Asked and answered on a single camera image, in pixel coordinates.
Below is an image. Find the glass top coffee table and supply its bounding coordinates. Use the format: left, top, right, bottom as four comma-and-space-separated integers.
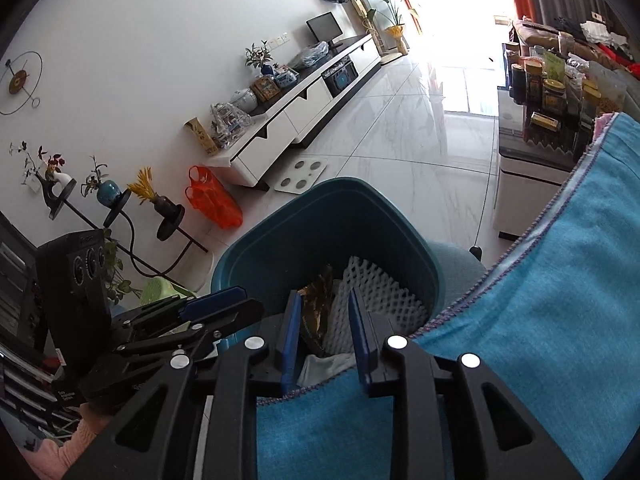
492, 85, 597, 242

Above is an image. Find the clear plastic package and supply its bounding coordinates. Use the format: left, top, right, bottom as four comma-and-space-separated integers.
210, 102, 254, 149

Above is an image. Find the blue fleece blanket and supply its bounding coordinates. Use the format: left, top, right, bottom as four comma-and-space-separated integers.
255, 112, 640, 480

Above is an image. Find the teal plastic bin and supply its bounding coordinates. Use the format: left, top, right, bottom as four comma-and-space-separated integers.
210, 176, 447, 362

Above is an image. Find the gold plant stand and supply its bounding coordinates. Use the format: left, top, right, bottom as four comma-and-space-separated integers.
350, 0, 384, 57

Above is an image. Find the pink cloth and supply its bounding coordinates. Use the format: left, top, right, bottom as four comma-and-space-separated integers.
592, 112, 621, 146

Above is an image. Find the black metal plant stand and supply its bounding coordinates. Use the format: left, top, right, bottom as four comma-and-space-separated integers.
42, 177, 210, 281

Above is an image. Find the white black media cabinet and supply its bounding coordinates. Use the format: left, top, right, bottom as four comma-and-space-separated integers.
207, 34, 384, 192

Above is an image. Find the dark vase with yellow wheat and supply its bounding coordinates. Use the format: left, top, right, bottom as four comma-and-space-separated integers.
127, 167, 179, 216

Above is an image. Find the gold rectangular tin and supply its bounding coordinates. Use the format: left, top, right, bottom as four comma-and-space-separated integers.
529, 111, 561, 131

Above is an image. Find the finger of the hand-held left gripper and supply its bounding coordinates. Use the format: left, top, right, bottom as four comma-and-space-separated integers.
117, 298, 265, 362
112, 286, 247, 341

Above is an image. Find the teal round vase with plant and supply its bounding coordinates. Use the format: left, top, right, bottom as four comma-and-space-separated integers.
81, 156, 122, 207

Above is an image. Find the green ivy plant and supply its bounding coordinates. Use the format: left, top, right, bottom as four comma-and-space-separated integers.
102, 230, 145, 307

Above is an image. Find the blue clear plastic bag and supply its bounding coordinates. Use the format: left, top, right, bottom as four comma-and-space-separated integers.
290, 41, 330, 71

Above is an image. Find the dark metal rack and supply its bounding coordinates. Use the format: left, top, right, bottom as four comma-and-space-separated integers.
0, 210, 82, 442

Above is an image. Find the white cloth pile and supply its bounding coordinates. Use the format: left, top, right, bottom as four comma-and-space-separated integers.
580, 20, 629, 46

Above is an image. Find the gold foil wrapper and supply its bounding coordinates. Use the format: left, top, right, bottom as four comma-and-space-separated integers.
298, 264, 335, 359

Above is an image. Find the grey blue fabric chair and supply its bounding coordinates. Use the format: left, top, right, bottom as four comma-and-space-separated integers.
425, 240, 489, 312

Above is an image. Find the black computer monitor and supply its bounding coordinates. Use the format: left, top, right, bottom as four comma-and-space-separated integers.
306, 11, 345, 45

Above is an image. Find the cluster of food jars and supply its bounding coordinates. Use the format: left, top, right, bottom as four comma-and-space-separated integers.
505, 42, 629, 157

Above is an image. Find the round wire wall clock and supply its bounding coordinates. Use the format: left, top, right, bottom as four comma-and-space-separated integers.
0, 50, 44, 116

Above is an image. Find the white vase with red flowers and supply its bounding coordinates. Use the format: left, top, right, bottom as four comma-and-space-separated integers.
10, 141, 76, 196

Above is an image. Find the red cloth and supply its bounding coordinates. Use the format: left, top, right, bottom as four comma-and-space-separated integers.
597, 42, 640, 77

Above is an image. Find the green fabric sofa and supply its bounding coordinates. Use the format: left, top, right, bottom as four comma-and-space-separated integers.
615, 60, 640, 117

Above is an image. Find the ornate framed picture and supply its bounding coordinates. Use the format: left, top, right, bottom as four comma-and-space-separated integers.
250, 76, 281, 104

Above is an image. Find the white foam fruit net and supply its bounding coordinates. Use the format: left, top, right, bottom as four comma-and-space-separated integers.
322, 255, 430, 357

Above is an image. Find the white bathroom scale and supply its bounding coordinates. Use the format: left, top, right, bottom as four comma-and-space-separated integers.
274, 157, 329, 195

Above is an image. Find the pale green plastic object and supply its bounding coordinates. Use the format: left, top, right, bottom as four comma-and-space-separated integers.
140, 275, 199, 307

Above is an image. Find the brown leather sofa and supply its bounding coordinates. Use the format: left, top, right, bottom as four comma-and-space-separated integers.
512, 19, 592, 62

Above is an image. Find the black cloth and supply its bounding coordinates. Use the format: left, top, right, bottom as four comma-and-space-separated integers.
555, 15, 584, 41

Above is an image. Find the plant in blue vase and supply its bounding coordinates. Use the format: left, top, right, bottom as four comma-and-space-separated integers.
245, 40, 276, 77

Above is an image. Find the orange plastic bag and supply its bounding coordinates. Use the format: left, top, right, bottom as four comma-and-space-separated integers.
185, 165, 245, 230

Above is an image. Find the yellow wheat bouquet vase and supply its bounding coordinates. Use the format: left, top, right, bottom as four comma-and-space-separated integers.
387, 25, 412, 56

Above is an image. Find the blue white porcelain box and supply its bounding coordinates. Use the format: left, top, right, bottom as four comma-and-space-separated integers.
274, 64, 300, 89

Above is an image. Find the person's left forearm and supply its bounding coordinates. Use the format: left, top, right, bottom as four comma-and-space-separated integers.
27, 402, 104, 480

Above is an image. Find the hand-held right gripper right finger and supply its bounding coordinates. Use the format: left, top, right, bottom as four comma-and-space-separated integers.
347, 286, 583, 480

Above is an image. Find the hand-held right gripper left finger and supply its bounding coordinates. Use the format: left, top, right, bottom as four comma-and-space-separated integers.
62, 290, 303, 480

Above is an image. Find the tan patterned carton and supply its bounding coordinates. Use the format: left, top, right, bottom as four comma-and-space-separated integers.
184, 116, 219, 157

